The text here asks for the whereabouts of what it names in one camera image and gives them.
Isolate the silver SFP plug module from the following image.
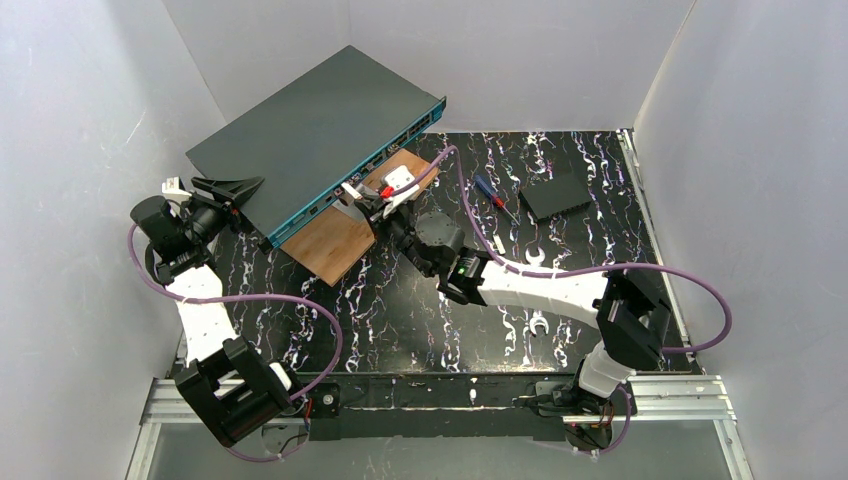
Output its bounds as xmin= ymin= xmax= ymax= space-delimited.
xmin=341 ymin=182 xmax=362 ymax=200
xmin=493 ymin=234 xmax=506 ymax=255

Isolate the dark teal network switch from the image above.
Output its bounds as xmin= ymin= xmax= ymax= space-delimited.
xmin=186 ymin=45 xmax=447 ymax=251

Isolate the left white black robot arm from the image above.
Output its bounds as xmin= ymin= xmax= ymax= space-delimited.
xmin=130 ymin=177 xmax=302 ymax=448

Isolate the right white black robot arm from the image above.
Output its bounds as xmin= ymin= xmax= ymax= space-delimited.
xmin=354 ymin=200 xmax=671 ymax=398

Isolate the wooden base board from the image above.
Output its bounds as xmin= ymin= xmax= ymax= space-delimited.
xmin=281 ymin=149 xmax=429 ymax=286

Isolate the blue red screwdriver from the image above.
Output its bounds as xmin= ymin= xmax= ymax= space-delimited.
xmin=473 ymin=174 xmax=519 ymax=225

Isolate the small black box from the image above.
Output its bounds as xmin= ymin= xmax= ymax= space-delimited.
xmin=519 ymin=173 xmax=592 ymax=221

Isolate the silver open-end wrench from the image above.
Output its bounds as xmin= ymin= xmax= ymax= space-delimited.
xmin=525 ymin=248 xmax=549 ymax=337

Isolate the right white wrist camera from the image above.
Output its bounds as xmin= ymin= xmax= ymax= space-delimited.
xmin=378 ymin=165 xmax=420 ymax=219

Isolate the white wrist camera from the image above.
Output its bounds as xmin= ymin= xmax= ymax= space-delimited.
xmin=378 ymin=165 xmax=420 ymax=219
xmin=161 ymin=177 xmax=191 ymax=203

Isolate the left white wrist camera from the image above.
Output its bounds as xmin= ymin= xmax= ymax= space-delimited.
xmin=161 ymin=177 xmax=191 ymax=203

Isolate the silver metal mount bracket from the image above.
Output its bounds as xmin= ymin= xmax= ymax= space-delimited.
xmin=332 ymin=193 xmax=365 ymax=222

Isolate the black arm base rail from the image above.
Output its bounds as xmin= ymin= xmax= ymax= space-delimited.
xmin=309 ymin=372 xmax=572 ymax=442

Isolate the aluminium frame rail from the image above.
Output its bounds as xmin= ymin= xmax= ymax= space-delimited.
xmin=125 ymin=374 xmax=757 ymax=480

